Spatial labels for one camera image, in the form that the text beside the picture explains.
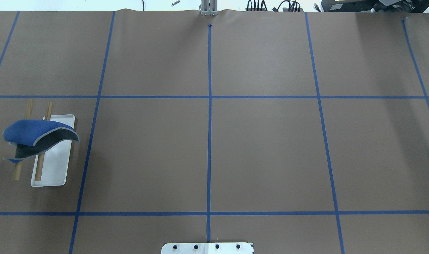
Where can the blue and grey towel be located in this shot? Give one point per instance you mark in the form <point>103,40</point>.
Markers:
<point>33,137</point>

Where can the white wooden towel rack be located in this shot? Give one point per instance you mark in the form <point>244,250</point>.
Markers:
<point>50,168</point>

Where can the aluminium frame post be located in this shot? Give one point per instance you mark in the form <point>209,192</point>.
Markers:
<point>209,8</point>

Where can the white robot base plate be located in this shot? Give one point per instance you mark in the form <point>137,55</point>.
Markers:
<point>208,248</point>

